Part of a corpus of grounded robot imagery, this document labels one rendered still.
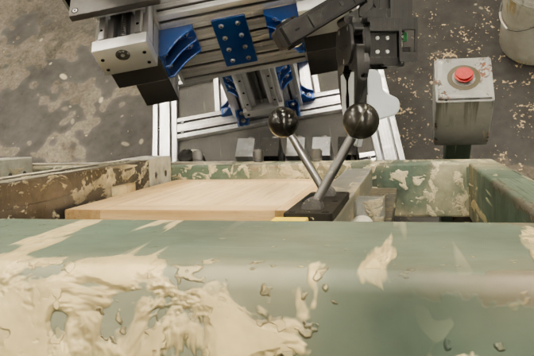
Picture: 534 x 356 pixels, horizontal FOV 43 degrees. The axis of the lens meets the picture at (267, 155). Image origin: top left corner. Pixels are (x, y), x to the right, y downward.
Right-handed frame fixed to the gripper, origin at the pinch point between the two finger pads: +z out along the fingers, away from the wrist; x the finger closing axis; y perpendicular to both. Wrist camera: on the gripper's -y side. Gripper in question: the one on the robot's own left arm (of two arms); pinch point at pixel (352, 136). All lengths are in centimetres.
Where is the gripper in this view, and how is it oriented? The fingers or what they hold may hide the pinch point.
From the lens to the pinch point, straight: 82.1
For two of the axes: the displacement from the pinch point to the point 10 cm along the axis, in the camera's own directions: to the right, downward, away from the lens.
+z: 0.2, 10.0, 0.5
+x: -1.4, -0.5, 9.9
